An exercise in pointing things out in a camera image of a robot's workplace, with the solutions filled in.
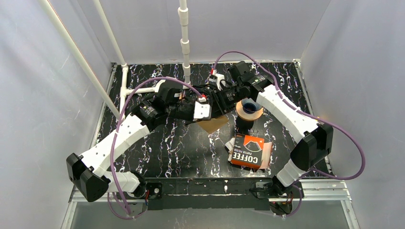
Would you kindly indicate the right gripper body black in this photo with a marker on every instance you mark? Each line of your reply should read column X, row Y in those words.
column 218, row 103

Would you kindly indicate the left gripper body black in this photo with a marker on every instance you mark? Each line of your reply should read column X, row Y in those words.
column 190, row 107

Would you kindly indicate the brown paper filter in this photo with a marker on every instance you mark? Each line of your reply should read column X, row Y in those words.
column 214, row 124

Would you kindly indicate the white paper coffee filter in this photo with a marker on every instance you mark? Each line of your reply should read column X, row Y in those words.
column 159, row 86

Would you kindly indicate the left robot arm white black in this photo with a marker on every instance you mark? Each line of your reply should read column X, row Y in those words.
column 93, row 173

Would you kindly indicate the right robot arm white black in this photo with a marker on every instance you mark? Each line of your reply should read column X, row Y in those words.
column 313, row 138

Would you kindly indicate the black red dripper cup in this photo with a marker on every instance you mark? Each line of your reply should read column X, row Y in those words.
column 242, row 126

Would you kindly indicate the orange coffee filter box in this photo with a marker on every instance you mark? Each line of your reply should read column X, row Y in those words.
column 247, row 151

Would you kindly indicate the brown paper coffee filters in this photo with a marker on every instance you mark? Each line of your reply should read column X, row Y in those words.
column 266, row 152

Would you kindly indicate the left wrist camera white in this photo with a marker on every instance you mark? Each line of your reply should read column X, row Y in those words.
column 202, row 109

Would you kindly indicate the white pvc pipe frame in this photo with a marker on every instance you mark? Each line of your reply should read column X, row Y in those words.
column 99, row 33

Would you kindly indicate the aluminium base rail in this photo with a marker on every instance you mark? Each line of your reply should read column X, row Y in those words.
column 220, row 203

